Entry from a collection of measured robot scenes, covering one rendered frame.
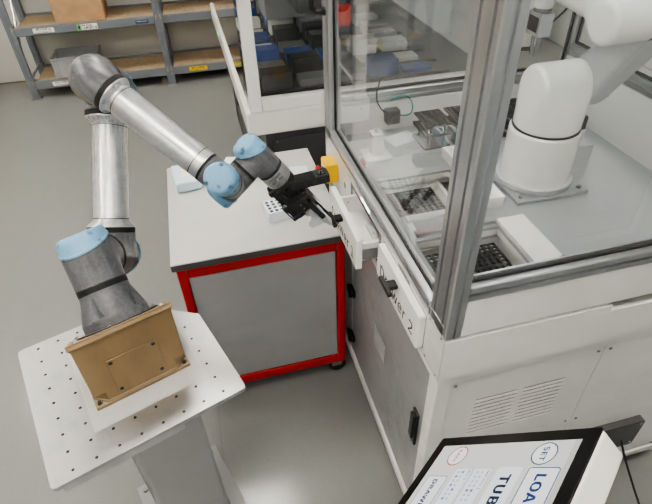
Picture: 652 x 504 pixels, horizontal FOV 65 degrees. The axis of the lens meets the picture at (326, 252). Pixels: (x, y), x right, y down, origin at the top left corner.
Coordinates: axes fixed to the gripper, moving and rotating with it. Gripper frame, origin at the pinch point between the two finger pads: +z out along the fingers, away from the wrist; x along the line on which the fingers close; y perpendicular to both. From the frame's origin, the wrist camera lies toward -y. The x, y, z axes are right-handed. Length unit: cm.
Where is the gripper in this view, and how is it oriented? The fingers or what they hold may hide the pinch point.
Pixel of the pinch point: (329, 216)
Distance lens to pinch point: 151.6
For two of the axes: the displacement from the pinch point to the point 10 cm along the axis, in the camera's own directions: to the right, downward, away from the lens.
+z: 5.8, 5.3, 6.2
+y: -7.8, 5.9, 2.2
